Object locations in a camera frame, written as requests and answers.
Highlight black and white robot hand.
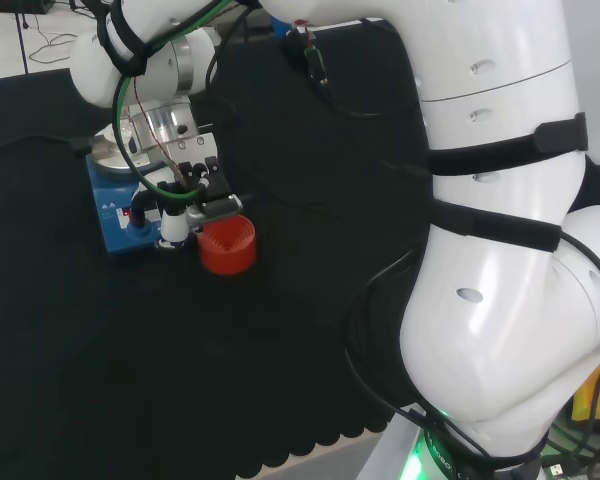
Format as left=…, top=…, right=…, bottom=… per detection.
left=128, top=156, right=244, bottom=251

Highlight heater with blue base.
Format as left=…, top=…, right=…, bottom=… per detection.
left=85, top=138, right=202, bottom=257

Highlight red ribbed plastic cup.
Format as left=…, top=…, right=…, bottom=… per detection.
left=195, top=214, right=258, bottom=277

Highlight black bench cloth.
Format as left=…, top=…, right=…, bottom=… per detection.
left=0, top=17, right=434, bottom=480

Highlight black box on floor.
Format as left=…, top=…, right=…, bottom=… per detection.
left=0, top=0, right=56, bottom=16

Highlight yellow stop button box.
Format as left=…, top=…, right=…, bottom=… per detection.
left=571, top=355, right=600, bottom=427

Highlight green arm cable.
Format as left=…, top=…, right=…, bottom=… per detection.
left=109, top=0, right=262, bottom=205

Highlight black heater power cable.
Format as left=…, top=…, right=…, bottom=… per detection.
left=0, top=131, right=95, bottom=158

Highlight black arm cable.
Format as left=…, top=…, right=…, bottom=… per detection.
left=278, top=19, right=431, bottom=120
left=341, top=234, right=600, bottom=472

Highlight black floor cables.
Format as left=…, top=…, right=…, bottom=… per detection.
left=14, top=0, right=104, bottom=66

